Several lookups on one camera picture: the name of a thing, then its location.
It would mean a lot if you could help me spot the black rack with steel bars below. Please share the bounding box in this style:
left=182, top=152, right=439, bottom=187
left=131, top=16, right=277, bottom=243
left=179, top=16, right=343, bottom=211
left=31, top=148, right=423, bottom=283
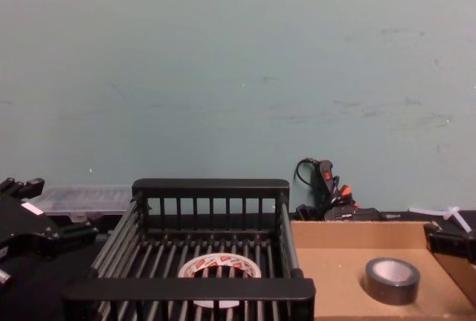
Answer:
left=61, top=178, right=317, bottom=321

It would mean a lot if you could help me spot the shallow brown cardboard tray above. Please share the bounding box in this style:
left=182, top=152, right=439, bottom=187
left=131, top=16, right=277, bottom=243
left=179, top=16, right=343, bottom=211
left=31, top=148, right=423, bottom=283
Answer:
left=289, top=219, right=476, bottom=321

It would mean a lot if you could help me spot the small white three-armed plastic piece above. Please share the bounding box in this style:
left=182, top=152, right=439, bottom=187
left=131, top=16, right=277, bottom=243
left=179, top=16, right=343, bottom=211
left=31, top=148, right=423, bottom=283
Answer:
left=408, top=205, right=474, bottom=233

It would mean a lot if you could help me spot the white tape roll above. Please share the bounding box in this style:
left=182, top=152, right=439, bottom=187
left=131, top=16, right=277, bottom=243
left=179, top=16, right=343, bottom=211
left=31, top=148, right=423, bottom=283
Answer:
left=177, top=253, right=263, bottom=309

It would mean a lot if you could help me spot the silver tape roll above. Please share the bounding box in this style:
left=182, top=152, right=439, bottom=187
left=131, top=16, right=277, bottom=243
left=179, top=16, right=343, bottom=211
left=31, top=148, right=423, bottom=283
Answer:
left=364, top=257, right=422, bottom=307

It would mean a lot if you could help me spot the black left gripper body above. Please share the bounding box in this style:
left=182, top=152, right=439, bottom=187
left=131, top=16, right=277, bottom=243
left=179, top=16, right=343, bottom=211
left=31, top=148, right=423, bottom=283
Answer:
left=0, top=197, right=61, bottom=263

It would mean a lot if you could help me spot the clear plastic case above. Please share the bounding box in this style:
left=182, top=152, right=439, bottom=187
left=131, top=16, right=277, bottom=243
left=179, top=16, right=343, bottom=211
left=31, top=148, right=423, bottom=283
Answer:
left=26, top=186, right=133, bottom=222

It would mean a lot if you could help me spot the plain pale wall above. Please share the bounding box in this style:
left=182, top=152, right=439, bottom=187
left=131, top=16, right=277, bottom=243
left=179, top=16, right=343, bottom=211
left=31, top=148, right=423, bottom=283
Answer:
left=0, top=0, right=476, bottom=213

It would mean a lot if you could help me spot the black corded tool red switch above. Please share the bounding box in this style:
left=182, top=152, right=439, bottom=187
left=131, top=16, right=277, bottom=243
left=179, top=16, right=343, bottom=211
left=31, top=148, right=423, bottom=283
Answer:
left=293, top=157, right=388, bottom=222

